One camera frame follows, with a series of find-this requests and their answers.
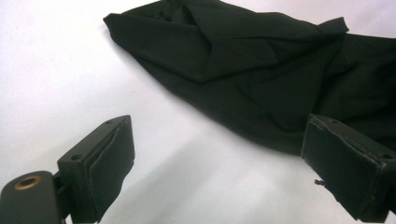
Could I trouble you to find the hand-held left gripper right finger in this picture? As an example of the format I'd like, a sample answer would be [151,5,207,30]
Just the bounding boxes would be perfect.
[300,113,396,224]

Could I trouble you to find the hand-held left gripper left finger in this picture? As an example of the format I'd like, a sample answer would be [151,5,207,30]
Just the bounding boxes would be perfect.
[57,114,136,224]

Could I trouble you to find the black pants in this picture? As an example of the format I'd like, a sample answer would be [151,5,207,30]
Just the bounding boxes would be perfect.
[102,0,396,157]

